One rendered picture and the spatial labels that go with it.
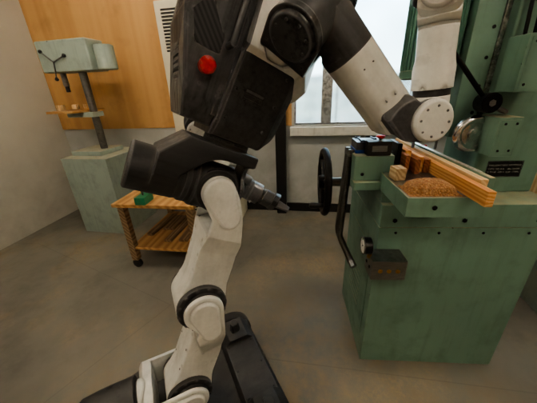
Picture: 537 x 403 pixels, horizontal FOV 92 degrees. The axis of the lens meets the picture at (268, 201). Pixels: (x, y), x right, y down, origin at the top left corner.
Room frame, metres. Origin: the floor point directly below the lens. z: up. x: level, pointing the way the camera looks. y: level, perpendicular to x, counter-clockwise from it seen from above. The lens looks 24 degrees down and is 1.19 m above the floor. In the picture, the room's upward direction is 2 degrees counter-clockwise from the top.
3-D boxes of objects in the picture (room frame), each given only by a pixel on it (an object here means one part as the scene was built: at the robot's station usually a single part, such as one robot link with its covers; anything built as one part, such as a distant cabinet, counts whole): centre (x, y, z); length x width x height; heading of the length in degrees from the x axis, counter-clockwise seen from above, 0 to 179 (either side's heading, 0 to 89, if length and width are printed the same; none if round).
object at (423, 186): (0.70, -0.46, 0.92); 0.14 x 0.09 x 0.04; 85
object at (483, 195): (0.91, -0.57, 0.92); 0.67 x 0.02 x 0.04; 175
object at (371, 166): (0.95, -0.38, 0.91); 0.15 x 0.14 x 0.09; 175
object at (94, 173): (2.38, 1.45, 0.79); 0.62 x 0.48 x 1.58; 78
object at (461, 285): (1.02, -0.70, 0.36); 0.58 x 0.45 x 0.71; 85
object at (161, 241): (1.85, 0.70, 0.32); 0.66 x 0.57 x 0.64; 171
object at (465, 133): (0.89, -0.70, 1.02); 0.12 x 0.03 x 0.12; 85
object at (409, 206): (0.95, -0.47, 0.87); 0.61 x 0.30 x 0.06; 175
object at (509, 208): (1.02, -0.70, 0.76); 0.57 x 0.45 x 0.09; 85
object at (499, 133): (0.85, -0.75, 1.02); 0.09 x 0.07 x 0.12; 175
